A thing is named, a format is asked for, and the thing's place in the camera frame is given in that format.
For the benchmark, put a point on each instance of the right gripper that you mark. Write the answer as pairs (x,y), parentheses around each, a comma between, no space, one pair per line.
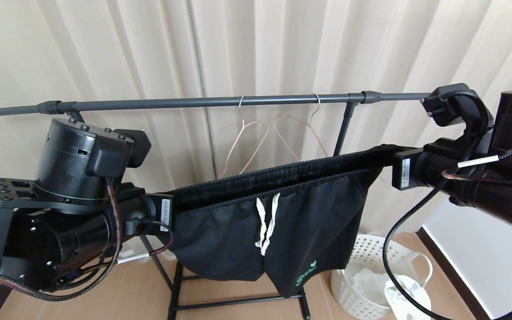
(429,171)

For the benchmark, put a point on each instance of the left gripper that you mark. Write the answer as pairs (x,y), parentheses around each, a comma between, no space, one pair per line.
(142,218)

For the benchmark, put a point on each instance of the black shorts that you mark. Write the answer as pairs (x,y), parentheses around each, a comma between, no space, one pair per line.
(220,240)

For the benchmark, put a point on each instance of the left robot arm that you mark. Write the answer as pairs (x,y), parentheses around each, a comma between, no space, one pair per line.
(60,244)

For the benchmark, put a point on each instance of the black clothes rack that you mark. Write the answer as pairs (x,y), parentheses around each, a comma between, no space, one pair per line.
(149,104)

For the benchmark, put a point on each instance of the pink clothes hanger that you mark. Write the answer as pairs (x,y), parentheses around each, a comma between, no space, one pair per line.
(282,138)
(234,146)

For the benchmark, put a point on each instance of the white laundry basket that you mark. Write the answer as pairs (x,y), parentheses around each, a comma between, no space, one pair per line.
(358,302)

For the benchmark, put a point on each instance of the white garment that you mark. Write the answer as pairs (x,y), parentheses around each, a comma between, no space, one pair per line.
(407,298)

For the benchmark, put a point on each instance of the beige curtain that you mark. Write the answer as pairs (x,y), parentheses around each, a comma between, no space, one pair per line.
(105,44)

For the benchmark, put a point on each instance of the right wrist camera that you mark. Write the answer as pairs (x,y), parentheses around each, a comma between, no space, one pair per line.
(449,104)

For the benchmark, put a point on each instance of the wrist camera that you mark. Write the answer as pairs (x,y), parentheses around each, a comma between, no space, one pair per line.
(449,104)
(136,146)

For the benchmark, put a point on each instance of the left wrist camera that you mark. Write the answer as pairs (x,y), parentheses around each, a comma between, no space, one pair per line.
(136,146)

